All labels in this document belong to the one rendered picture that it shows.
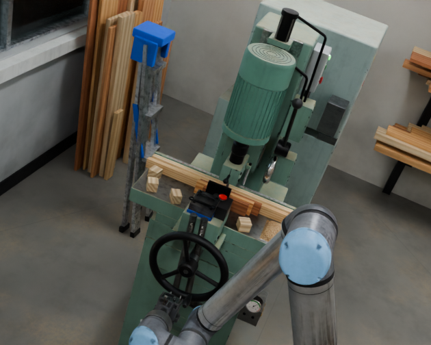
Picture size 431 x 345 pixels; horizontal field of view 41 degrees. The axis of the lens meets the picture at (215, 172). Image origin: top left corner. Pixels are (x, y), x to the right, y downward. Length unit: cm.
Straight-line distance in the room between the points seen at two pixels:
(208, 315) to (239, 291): 15
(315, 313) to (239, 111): 80
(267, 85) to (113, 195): 189
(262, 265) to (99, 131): 212
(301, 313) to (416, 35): 303
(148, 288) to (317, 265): 118
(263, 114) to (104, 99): 164
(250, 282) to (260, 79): 66
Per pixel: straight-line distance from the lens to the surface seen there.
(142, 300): 244
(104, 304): 291
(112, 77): 337
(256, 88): 189
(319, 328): 145
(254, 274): 159
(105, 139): 355
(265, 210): 217
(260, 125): 195
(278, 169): 226
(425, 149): 398
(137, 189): 213
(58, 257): 311
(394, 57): 425
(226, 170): 208
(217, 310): 171
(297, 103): 184
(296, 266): 133
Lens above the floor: 215
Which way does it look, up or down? 32 degrees down
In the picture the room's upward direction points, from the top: 18 degrees clockwise
